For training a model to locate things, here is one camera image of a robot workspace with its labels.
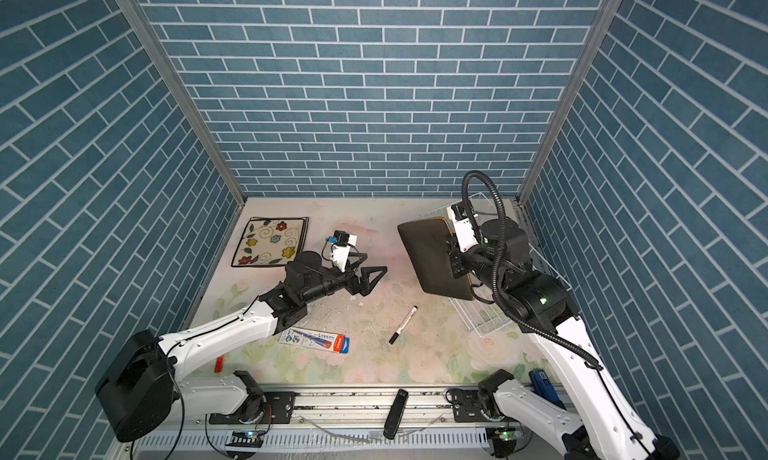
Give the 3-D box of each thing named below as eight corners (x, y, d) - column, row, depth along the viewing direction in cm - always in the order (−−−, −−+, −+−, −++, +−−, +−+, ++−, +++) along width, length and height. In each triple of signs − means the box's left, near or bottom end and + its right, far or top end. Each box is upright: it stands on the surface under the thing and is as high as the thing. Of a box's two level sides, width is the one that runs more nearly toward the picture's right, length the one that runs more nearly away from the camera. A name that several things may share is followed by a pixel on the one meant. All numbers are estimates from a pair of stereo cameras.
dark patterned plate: (235, 272, 101) (229, 264, 98) (255, 224, 115) (250, 216, 112) (297, 272, 101) (293, 265, 98) (309, 224, 115) (306, 216, 112)
